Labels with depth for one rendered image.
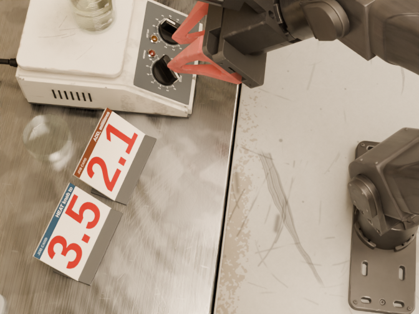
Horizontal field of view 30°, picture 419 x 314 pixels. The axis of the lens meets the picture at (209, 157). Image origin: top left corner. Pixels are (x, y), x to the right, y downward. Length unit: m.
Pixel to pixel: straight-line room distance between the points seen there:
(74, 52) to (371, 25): 0.38
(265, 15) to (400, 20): 0.15
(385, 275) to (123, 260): 0.29
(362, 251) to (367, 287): 0.04
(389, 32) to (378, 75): 0.38
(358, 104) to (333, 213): 0.15
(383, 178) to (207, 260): 0.23
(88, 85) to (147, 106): 0.07
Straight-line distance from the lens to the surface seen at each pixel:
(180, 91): 0.92
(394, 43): 0.62
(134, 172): 0.91
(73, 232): 0.87
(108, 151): 0.90
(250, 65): 0.76
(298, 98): 0.96
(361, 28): 0.64
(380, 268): 0.88
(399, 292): 0.88
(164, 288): 0.86
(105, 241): 0.88
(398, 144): 0.77
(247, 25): 0.72
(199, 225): 0.88
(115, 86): 0.89
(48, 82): 0.91
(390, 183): 0.75
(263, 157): 0.92
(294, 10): 0.71
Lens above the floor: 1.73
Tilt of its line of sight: 65 degrees down
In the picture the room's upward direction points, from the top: straight up
